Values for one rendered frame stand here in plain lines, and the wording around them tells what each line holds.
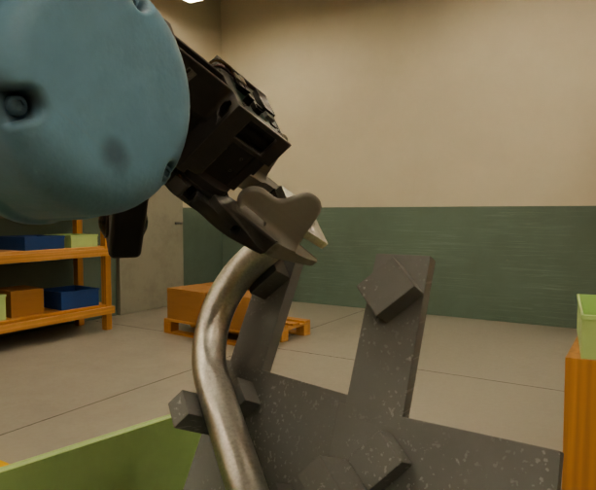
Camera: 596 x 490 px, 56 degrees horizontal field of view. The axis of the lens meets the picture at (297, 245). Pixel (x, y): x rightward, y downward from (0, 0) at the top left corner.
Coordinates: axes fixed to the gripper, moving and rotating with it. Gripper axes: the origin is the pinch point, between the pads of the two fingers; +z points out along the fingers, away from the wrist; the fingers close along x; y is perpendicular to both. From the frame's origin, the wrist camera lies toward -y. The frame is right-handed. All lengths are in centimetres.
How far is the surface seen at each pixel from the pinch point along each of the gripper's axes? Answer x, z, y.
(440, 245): 350, 505, -74
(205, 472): -12.4, 3.9, -18.6
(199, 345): -5.0, -1.1, -11.6
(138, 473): -7.7, 4.4, -27.9
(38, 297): 345, 179, -343
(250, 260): -0.9, -0.8, -4.0
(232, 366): -5.1, 3.9, -12.6
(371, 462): -21.2, 0.7, -1.3
